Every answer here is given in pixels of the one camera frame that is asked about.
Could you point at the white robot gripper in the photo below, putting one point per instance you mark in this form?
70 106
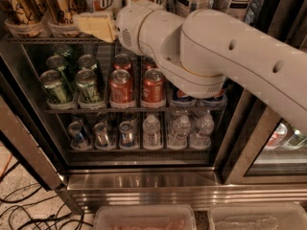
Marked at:
127 25

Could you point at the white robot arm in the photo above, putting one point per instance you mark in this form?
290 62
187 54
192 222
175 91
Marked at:
199 52

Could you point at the back left orange can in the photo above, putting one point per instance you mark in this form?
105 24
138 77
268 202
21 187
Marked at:
124 62

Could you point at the orange can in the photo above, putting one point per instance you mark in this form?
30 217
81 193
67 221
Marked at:
148 64
153 86
124 62
120 86

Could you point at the middle right green can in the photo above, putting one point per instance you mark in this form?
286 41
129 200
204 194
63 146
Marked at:
90 62

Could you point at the green can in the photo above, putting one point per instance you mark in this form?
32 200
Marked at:
87 83
90 62
60 64
56 87

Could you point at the back right orange can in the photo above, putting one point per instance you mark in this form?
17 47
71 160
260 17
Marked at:
148 64

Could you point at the front left orange can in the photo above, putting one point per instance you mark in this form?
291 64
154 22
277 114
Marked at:
120 86

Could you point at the middle left green can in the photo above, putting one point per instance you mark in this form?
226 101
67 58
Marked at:
60 64

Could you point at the front right green can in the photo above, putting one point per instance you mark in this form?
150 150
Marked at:
87 83

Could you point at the front right orange can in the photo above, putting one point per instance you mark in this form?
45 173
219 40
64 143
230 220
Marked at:
153 86

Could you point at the left LaCroix can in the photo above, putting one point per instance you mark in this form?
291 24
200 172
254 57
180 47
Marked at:
21 12

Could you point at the front left green can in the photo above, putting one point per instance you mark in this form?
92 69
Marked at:
56 87

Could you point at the front left Pepsi can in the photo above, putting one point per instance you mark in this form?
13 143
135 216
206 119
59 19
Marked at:
179 96

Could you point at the pepsi can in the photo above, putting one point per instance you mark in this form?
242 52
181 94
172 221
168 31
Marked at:
179 96
217 97

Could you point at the right blue silver can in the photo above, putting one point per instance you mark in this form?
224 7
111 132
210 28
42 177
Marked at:
127 134

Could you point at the blue silver can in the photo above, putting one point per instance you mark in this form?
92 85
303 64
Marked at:
101 136
127 134
79 135

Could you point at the left blue silver can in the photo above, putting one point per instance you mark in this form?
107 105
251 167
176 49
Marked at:
79 135

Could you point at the middle blue silver can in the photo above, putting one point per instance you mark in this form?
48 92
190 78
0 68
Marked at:
101 136

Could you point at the front right Pepsi can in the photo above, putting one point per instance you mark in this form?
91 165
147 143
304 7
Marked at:
217 97

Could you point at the steel fridge door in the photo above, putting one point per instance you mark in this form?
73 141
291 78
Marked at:
32 135

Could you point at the left water bottle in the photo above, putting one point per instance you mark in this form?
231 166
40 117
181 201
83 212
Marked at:
151 132

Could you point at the water bottle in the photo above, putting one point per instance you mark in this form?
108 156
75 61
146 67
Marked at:
200 137
178 133
151 132

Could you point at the middle water bottle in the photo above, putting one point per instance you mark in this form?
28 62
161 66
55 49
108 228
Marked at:
178 133

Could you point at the right water bottle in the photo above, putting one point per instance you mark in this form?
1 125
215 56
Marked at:
200 137

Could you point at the left clear plastic bin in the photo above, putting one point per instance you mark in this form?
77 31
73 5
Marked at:
146 217

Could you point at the clear plastic bin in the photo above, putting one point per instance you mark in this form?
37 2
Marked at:
146 217
258 216

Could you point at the right clear plastic bin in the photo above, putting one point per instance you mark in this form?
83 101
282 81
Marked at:
258 216

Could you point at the top wire shelf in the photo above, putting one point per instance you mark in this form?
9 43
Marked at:
55 40

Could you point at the wire shelf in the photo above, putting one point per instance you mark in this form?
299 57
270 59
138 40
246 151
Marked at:
55 40
132 109

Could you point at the middle wire shelf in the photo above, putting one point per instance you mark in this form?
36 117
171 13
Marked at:
132 109

